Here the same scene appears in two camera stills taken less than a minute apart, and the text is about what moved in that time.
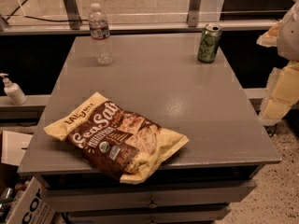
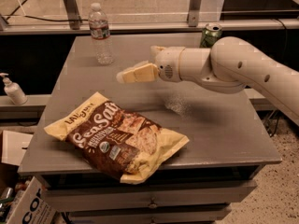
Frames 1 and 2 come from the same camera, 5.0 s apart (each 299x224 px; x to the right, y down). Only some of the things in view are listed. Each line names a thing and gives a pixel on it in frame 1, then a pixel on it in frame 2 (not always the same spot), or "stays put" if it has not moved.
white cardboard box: [33, 205] stays put
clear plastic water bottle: [100, 34] stays put
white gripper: [290, 37] to [168, 64]
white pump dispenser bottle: [13, 91] stays put
